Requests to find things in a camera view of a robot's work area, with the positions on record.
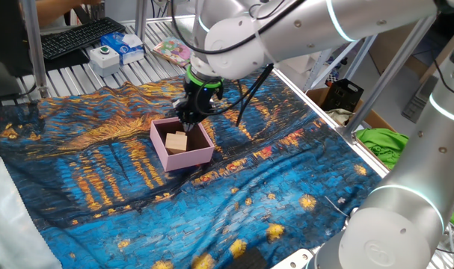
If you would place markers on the white box with green button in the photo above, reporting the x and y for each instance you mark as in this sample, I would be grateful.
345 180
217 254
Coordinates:
105 63

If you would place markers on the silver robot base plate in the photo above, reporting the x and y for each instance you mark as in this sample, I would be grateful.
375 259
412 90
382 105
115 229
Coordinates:
294 259

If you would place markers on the black plastic crate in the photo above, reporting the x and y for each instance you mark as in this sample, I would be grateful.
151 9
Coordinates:
342 95

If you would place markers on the colourful children's book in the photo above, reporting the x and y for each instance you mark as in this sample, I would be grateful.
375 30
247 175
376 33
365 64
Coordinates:
170 50

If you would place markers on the aluminium frame post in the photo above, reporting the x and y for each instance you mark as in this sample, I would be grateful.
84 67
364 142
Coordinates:
35 48
141 18

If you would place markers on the large wooden block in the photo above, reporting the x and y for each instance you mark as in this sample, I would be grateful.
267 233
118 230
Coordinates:
175 142

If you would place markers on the black computer monitor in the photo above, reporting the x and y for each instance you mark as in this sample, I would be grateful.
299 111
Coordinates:
6 37

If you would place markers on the black white checkerboard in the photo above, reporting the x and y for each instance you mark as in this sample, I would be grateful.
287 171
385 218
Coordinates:
333 77

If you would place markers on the starry night print cloth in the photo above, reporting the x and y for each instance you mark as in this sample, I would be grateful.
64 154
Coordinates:
99 209

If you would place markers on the large brown cardboard carton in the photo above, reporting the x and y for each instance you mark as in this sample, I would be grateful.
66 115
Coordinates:
395 52

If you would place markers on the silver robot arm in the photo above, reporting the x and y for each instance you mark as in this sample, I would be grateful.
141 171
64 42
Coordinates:
305 26

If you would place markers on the translucent white plastic sheet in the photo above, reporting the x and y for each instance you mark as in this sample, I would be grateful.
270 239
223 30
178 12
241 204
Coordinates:
9 231

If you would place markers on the white foam board stack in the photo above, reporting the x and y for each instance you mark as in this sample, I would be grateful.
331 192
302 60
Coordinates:
301 63

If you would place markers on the beige cloth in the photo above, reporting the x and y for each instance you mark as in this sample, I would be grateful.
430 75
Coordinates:
340 116

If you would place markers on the open cardboard box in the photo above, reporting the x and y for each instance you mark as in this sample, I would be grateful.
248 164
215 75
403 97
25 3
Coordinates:
316 95

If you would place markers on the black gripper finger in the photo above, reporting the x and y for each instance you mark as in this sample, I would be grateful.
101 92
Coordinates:
193 121
184 122

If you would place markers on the black keyboard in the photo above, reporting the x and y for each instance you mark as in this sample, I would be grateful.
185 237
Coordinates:
77 37

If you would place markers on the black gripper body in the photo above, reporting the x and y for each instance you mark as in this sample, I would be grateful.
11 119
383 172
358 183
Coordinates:
198 101

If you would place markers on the green cloth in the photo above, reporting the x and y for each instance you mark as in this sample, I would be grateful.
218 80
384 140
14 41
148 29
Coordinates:
383 145

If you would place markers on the aluminium frame strut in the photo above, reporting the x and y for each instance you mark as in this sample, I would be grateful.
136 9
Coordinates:
383 82

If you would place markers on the white metal shelf rack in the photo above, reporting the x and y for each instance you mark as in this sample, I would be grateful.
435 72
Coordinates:
325 63

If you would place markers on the person's forearm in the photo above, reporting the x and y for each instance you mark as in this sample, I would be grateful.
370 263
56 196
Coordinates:
54 11

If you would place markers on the pink gift box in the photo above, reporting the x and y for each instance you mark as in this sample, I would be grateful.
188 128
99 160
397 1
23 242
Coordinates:
181 160

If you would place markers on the grey plastic crate stack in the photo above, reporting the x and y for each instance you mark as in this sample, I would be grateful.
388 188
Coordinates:
417 104

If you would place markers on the blue tissue pack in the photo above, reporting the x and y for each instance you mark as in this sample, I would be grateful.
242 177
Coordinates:
120 46

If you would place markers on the white zip tie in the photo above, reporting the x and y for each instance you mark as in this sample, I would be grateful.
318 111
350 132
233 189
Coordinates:
340 200

